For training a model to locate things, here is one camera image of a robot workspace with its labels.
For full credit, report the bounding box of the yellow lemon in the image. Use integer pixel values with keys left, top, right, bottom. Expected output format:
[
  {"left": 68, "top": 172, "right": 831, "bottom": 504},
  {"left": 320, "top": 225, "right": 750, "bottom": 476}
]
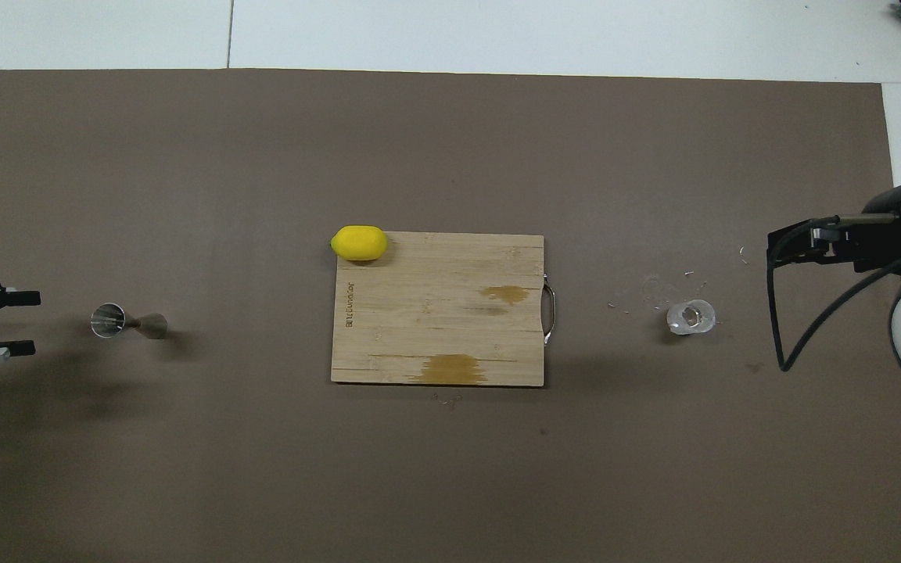
[{"left": 330, "top": 225, "right": 389, "bottom": 263}]

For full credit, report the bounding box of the steel double jigger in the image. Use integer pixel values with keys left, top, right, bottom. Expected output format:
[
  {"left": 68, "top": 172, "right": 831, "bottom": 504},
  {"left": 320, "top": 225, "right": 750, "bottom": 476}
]
[{"left": 90, "top": 303, "right": 169, "bottom": 341}]

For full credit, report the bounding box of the brown paper table mat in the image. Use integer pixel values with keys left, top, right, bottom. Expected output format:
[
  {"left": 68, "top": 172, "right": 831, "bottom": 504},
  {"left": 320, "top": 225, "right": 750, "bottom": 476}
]
[{"left": 0, "top": 69, "right": 901, "bottom": 563}]

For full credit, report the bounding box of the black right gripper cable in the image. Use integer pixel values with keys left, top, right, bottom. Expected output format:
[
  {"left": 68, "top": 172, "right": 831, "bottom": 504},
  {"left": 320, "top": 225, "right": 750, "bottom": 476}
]
[{"left": 766, "top": 215, "right": 901, "bottom": 373}]

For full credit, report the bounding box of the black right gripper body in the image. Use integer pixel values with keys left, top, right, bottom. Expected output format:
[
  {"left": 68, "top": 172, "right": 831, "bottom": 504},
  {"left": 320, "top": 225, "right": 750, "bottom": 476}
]
[{"left": 814, "top": 221, "right": 901, "bottom": 274}]

